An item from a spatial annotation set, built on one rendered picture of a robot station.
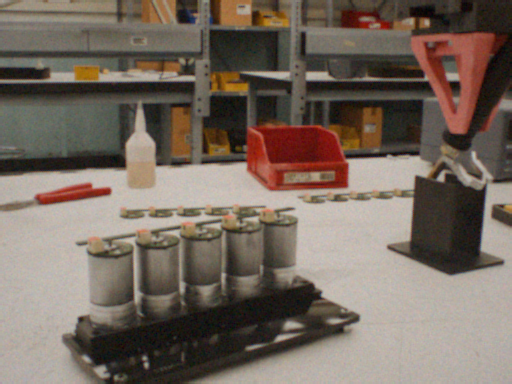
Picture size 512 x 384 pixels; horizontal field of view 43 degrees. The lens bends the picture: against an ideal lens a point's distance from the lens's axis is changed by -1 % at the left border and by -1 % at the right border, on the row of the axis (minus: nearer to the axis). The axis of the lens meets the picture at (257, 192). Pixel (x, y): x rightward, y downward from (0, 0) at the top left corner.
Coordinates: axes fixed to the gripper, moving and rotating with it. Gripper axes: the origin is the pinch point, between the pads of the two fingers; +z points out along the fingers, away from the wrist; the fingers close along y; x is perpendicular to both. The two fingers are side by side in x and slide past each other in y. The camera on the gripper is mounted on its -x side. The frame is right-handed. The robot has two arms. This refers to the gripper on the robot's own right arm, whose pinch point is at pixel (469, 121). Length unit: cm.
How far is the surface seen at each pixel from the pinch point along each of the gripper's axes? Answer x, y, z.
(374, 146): -362, -282, 51
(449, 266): 0.8, 2.4, 11.0
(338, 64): -223, -148, -9
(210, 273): 3.5, 23.8, 7.3
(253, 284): 3.1, 20.8, 8.6
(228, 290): 2.4, 22.1, 8.9
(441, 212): -0.7, 1.9, 7.1
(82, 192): -33.7, 21.7, 8.3
